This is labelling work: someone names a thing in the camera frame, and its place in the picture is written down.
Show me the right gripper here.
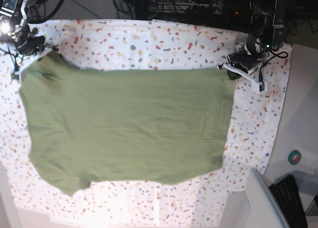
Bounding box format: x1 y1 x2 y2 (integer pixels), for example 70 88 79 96
9 26 59 81

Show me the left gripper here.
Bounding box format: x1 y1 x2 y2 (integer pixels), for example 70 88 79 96
217 35 268 92

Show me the green t-shirt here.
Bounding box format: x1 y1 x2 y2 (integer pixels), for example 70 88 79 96
19 52 235 195

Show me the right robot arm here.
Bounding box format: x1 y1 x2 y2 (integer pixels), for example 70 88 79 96
0 0 65 82

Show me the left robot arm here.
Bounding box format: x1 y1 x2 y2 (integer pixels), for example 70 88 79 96
217 0 288 94

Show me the terrazzo patterned tablecloth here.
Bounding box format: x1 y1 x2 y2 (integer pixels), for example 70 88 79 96
0 19 291 228

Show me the green tape roll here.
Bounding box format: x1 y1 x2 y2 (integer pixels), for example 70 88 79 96
288 150 302 165

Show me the black keyboard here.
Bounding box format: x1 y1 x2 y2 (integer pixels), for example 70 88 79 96
269 174 308 228

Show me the grey plastic bin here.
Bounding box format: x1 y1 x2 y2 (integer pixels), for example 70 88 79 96
244 168 289 228

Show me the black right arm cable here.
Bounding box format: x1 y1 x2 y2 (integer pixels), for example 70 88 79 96
27 0 69 24

